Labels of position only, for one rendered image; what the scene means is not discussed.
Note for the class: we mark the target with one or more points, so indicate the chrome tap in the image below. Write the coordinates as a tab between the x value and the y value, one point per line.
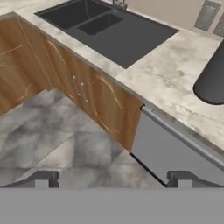
120	4

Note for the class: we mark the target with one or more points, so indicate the dark grey double sink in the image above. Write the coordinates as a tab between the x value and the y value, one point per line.
110	30

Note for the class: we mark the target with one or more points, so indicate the wooden cupboard door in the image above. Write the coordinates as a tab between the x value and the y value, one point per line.
112	109
59	68

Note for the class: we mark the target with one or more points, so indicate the wooden cupboard run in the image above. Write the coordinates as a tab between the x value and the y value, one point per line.
17	67

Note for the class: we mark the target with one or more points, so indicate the black rounded board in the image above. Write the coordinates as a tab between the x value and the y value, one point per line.
211	78

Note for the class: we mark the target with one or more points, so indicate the grey dishwasher door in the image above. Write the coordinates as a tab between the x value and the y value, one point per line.
172	157

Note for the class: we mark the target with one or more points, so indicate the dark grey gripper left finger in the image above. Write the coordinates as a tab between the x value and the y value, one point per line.
46	177

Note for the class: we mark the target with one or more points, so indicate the grey metal hanging tool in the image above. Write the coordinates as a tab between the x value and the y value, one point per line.
219	29

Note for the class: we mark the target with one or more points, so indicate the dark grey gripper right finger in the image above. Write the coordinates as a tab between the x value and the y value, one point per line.
178	177

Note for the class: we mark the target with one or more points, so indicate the grey metal grater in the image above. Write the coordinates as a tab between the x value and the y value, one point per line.
207	14

